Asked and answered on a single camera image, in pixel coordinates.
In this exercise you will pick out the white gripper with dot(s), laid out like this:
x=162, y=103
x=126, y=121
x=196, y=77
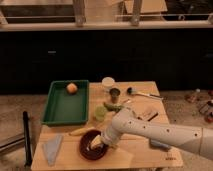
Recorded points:
x=100, y=140

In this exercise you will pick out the dark brown bowl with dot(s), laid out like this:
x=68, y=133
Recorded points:
x=87, y=150

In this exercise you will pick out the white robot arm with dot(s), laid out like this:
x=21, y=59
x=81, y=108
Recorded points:
x=196, y=140

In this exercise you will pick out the green plastic tray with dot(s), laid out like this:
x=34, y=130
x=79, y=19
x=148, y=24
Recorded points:
x=63, y=108

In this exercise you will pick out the green vegetable toy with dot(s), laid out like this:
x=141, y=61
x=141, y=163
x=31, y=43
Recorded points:
x=112, y=107

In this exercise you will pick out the yellow banana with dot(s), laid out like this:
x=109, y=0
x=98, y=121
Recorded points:
x=81, y=131

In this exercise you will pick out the blue sponge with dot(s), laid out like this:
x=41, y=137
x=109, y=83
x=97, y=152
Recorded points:
x=157, y=144

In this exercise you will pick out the dark metal cup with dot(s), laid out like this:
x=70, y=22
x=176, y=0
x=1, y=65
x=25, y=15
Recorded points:
x=114, y=94

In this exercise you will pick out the black-headed brush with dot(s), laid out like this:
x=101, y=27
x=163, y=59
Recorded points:
x=132, y=91

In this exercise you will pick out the wooden table board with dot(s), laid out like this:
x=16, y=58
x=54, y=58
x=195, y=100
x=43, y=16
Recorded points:
x=132, y=151

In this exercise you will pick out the white cup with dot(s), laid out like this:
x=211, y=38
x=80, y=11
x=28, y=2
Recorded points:
x=108, y=83

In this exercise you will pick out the grey folded cloth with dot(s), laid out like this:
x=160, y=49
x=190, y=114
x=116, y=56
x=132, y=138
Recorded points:
x=51, y=148

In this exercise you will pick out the orange fruit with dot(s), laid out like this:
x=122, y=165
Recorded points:
x=71, y=88

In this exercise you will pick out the black bar on floor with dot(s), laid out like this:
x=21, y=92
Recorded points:
x=27, y=140

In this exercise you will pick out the small bottle on floor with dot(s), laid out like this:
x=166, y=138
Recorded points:
x=191, y=98

